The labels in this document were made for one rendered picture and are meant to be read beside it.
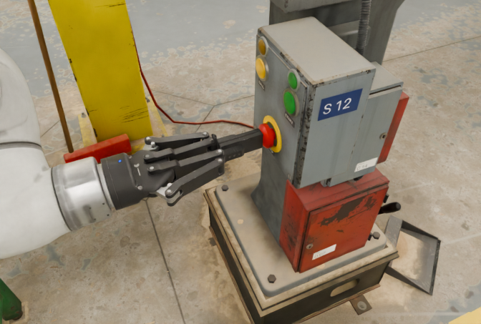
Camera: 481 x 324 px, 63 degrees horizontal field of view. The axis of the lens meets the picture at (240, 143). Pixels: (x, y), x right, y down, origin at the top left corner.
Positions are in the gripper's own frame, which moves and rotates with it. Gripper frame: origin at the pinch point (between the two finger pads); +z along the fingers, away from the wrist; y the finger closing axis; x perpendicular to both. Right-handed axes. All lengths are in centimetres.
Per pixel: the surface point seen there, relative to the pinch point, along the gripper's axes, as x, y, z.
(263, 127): 1.9, -0.1, 3.9
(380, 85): -4.6, -8.6, 34.7
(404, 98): -19, -17, 52
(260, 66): 10.0, -4.3, 5.1
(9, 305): -85, -43, -65
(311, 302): -85, -4, 26
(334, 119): 7.5, 8.1, 10.3
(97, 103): -66, -115, -21
